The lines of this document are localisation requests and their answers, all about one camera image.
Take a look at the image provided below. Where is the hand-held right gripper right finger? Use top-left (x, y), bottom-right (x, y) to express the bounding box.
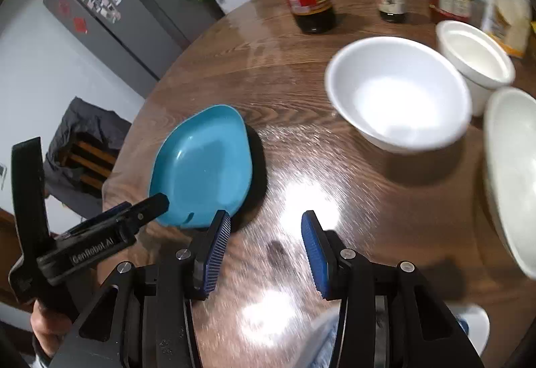
top-left (300, 209), bottom-right (486, 368)

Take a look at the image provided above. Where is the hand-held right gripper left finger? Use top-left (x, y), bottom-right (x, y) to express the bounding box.
top-left (48, 209), bottom-right (232, 368)

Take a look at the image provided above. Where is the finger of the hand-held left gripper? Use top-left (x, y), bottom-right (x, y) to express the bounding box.
top-left (67, 201), bottom-right (132, 235)
top-left (123, 193), bottom-right (170, 241)

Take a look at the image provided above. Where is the blue plate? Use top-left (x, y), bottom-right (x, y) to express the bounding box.
top-left (148, 104), bottom-right (254, 230)

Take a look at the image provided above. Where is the white plate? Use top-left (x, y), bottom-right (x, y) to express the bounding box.
top-left (483, 87), bottom-right (536, 281)

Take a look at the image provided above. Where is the person's left hand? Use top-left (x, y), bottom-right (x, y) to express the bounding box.
top-left (31, 301), bottom-right (78, 358)

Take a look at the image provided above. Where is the wooden chair with slats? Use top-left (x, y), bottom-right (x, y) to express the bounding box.
top-left (63, 137), bottom-right (118, 195)

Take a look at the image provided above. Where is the wooden chair with grey cloth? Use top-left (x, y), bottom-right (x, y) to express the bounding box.
top-left (44, 97), bottom-right (132, 222)

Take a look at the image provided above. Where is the large white bowl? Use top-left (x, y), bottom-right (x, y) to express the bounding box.
top-left (324, 36), bottom-right (473, 154)

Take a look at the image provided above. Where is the grey refrigerator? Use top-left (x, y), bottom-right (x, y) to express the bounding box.
top-left (42, 0), bottom-right (227, 84)

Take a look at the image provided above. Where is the small white bowl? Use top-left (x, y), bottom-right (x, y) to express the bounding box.
top-left (435, 20), bottom-right (517, 117)

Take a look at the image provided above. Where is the white orange bread packet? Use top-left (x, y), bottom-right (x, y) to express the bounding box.
top-left (469, 0), bottom-right (533, 59)

